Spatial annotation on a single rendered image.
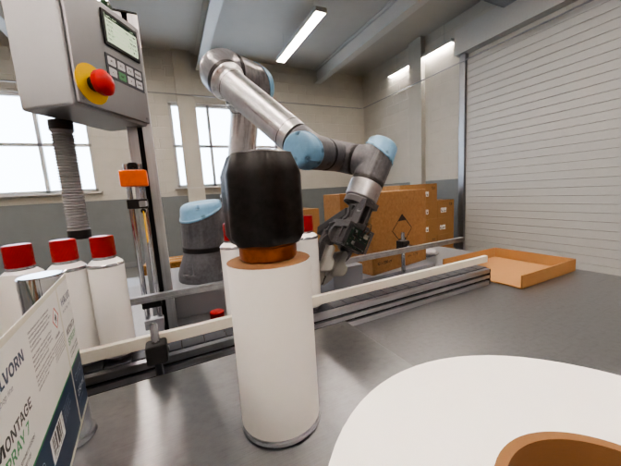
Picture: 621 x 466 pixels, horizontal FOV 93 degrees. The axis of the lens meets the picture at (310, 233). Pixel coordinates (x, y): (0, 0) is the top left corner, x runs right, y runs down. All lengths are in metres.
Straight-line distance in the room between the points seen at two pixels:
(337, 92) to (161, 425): 7.12
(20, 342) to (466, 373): 0.28
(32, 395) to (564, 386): 0.32
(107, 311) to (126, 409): 0.17
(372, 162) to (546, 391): 0.55
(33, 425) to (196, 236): 0.66
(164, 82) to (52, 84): 5.66
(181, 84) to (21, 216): 3.25
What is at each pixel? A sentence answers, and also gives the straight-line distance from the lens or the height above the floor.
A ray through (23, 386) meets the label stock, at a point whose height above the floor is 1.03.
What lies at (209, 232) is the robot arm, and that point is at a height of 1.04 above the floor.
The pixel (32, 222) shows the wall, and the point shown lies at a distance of 6.24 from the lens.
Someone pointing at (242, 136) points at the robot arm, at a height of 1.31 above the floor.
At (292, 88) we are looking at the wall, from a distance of 6.81.
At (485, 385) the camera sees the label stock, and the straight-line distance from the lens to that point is 0.21.
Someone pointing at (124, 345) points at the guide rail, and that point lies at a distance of 0.58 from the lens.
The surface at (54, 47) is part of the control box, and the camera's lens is 0.63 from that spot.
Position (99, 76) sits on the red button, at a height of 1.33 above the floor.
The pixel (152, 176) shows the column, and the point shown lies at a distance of 0.70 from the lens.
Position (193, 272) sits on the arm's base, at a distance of 0.90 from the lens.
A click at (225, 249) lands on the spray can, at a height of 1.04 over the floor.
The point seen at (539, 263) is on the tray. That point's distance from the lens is 1.32.
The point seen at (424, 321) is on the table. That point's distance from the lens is 0.74.
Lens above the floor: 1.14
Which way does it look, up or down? 8 degrees down
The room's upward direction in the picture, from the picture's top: 4 degrees counter-clockwise
